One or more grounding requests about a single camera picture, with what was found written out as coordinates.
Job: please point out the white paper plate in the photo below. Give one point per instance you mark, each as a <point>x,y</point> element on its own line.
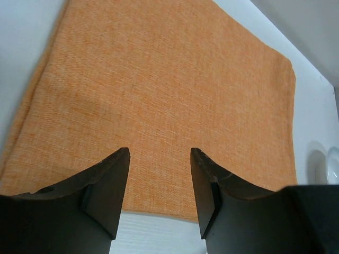
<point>322,169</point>

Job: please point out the orange cloth napkin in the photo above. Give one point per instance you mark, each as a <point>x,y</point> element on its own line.
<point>157,77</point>

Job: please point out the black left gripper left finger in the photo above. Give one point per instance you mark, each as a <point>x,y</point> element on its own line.
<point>77,215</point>

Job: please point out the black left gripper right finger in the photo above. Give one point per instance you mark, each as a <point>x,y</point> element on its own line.
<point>236,216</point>

